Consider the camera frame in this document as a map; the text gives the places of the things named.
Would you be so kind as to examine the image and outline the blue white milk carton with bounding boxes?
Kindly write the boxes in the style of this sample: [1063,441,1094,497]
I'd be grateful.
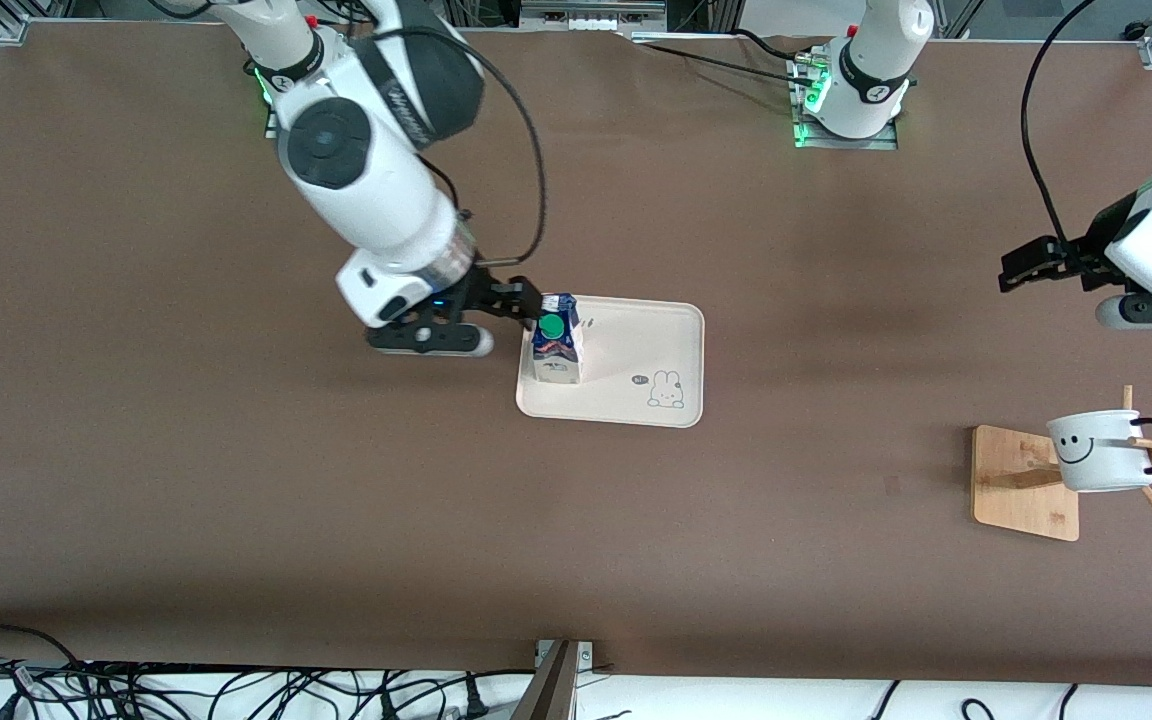
[530,293,584,385]

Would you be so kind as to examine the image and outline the white smiley face mug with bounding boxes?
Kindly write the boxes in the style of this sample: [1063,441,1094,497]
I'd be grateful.
[1046,410,1152,493]

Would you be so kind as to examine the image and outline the beige rabbit print tray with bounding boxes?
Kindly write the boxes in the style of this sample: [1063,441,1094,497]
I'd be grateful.
[516,295,706,429]

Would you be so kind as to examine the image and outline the wooden mug stand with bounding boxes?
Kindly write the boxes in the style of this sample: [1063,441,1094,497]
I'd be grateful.
[972,385,1152,542]

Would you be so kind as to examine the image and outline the silver box with ports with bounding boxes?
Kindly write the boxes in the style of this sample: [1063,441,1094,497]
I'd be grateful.
[520,0,668,33]

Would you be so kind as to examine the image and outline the aluminium profile bar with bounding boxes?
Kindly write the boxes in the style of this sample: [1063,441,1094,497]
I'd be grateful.
[511,639,595,720]

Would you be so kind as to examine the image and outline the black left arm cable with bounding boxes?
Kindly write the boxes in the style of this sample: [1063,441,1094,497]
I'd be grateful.
[1021,0,1082,263]

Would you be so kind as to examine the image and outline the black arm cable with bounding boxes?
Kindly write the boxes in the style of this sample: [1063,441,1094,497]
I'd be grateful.
[1021,0,1082,263]
[376,25,549,269]

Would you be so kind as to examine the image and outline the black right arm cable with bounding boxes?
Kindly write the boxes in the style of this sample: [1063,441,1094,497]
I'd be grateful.
[376,25,549,269]

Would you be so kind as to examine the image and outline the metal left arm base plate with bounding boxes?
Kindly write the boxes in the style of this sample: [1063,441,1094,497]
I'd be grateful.
[793,55,900,152]

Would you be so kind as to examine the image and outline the black cable on table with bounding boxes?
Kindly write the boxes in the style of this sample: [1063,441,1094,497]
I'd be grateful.
[634,28,822,89]

